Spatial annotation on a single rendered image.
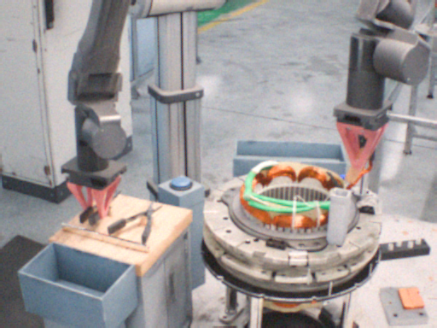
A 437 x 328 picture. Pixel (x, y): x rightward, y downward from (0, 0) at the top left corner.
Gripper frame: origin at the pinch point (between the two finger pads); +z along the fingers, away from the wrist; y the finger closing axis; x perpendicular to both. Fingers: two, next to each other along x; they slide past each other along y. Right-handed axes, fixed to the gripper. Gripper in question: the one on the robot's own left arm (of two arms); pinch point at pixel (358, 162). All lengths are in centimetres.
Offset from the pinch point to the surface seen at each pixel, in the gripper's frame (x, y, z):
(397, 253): 3, 51, 40
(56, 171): 203, 131, 88
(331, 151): 22, 45, 16
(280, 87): 189, 364, 88
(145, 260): 29.2, -15.3, 18.7
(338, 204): 2.6, -0.4, 7.5
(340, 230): 2.0, 0.1, 12.1
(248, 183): 19.7, 1.3, 8.4
